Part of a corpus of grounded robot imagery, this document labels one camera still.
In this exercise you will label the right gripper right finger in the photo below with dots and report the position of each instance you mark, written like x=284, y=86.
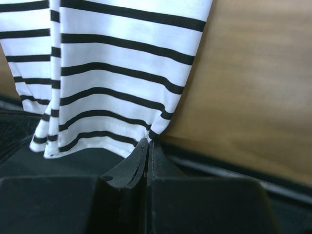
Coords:
x=159, y=165

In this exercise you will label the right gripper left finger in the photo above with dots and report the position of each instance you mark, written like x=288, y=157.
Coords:
x=130, y=171

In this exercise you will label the black white striped tank top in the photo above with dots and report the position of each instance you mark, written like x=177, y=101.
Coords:
x=101, y=73

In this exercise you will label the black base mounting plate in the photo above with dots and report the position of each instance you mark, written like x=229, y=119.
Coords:
x=17, y=126

